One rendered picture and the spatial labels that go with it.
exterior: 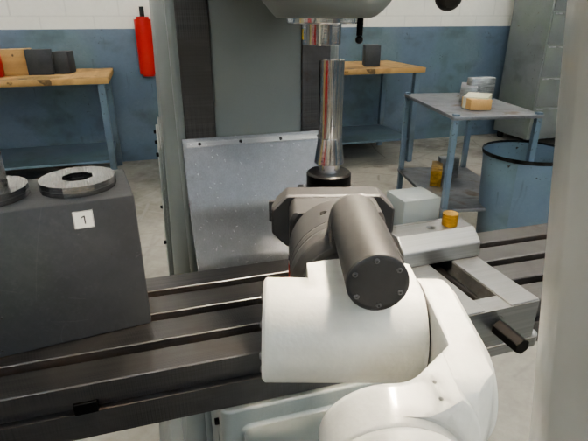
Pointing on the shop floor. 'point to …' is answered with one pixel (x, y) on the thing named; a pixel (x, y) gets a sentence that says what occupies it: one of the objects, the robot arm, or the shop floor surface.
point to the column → (223, 101)
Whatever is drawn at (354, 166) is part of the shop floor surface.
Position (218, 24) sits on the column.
